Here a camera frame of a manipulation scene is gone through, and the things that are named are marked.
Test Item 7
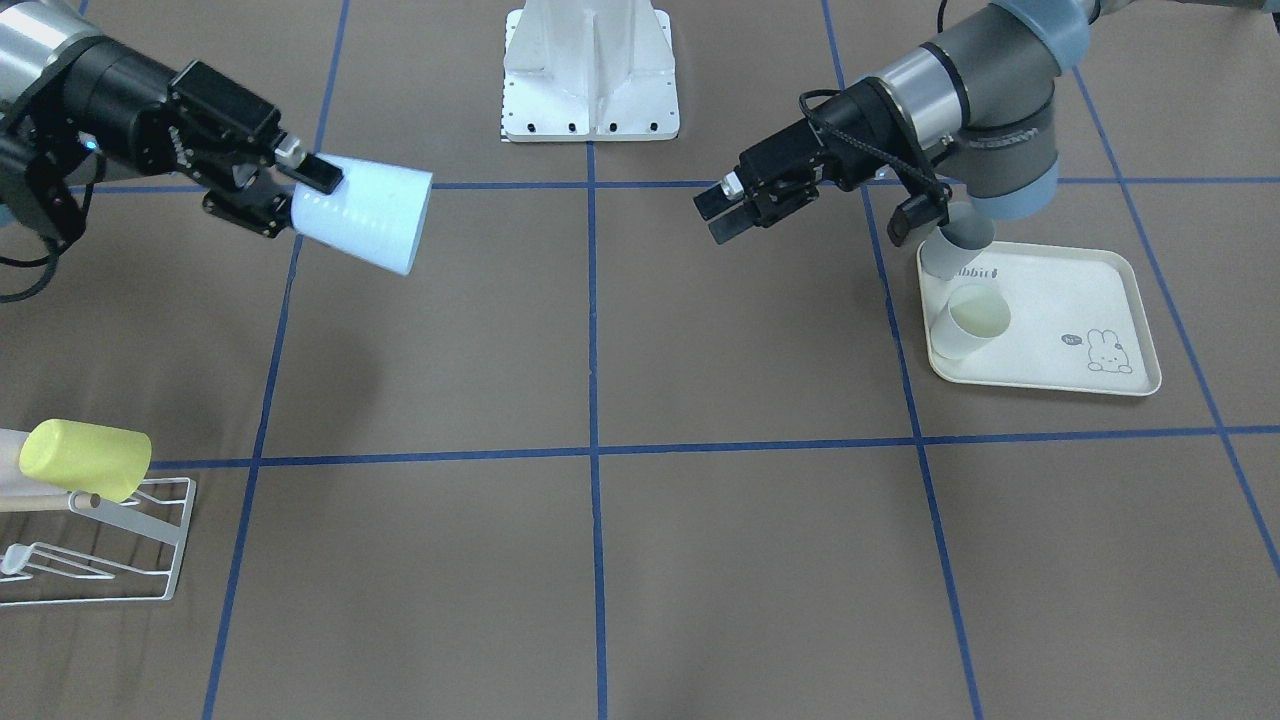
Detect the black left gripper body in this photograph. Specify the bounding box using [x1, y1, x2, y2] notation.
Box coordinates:
[736, 78, 943, 228]

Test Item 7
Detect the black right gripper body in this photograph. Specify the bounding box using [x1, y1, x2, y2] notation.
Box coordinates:
[20, 36, 291, 237]

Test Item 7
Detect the cream plastic cup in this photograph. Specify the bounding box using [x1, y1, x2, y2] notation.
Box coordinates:
[929, 284, 1012, 360]

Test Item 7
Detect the yellow plastic cup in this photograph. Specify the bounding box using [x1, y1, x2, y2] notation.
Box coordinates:
[17, 419, 154, 503]

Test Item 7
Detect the grey plastic cup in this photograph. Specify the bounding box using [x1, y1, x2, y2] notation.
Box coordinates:
[918, 202, 996, 281]

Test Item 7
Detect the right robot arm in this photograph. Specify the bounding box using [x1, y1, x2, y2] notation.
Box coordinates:
[1, 1, 343, 243]

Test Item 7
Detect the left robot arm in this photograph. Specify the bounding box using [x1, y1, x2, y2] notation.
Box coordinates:
[694, 1, 1125, 246]

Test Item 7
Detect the white serving tray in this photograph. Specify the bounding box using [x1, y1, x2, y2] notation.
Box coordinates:
[916, 241, 1164, 397]

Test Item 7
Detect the black camera cable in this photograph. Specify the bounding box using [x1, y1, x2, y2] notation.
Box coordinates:
[0, 181, 101, 304]
[797, 0, 961, 201]

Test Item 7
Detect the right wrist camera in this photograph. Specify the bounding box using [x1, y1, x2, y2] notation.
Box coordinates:
[1, 133, 90, 243]

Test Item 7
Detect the white camera stand pillar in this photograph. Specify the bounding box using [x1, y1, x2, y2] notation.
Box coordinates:
[500, 1, 681, 143]

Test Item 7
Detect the white wire cup rack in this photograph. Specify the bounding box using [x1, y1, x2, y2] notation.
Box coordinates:
[3, 477, 198, 609]

